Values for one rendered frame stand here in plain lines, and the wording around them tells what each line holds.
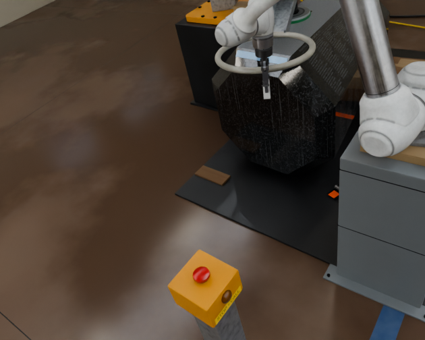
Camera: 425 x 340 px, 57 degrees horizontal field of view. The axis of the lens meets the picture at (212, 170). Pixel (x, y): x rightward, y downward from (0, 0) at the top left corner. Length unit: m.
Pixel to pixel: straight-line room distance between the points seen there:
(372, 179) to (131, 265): 1.47
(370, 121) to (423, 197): 0.40
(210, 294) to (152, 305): 1.36
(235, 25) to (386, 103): 0.61
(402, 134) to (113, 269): 1.77
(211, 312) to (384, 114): 0.79
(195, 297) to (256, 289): 1.27
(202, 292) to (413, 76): 0.98
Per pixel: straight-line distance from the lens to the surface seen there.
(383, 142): 1.30
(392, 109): 1.30
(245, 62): 2.27
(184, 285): 0.91
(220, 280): 0.90
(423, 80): 1.46
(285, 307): 2.08
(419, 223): 1.67
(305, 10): 2.62
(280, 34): 2.20
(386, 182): 1.57
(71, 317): 2.40
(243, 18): 1.53
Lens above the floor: 1.82
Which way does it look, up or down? 40 degrees down
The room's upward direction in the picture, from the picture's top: 15 degrees counter-clockwise
